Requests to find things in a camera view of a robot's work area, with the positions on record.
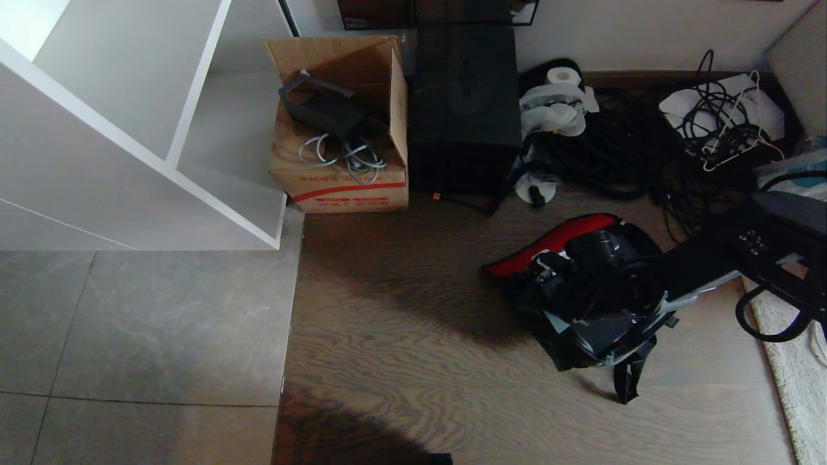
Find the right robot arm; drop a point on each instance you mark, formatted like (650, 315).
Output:
(762, 239)

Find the teal and white cloth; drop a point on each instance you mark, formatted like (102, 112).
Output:
(798, 171)

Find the brown cardboard box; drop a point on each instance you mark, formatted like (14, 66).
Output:
(349, 187)

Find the cream shaggy rug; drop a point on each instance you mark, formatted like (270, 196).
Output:
(791, 381)

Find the white plastic bag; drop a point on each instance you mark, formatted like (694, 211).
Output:
(555, 110)

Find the camouflage bag with red lining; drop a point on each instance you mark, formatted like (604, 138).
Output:
(581, 342)

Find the white shelf unit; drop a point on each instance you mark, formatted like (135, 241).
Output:
(97, 161)

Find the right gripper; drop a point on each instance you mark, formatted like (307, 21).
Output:
(555, 284)

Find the black ribbed case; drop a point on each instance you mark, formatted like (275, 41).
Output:
(465, 97)

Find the white flat board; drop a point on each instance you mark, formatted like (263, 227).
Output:
(685, 103)

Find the black framed panel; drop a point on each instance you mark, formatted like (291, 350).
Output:
(387, 13)

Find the white paper roll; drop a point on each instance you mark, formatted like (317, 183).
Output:
(563, 75)

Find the black device with bracket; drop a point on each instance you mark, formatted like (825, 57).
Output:
(323, 110)

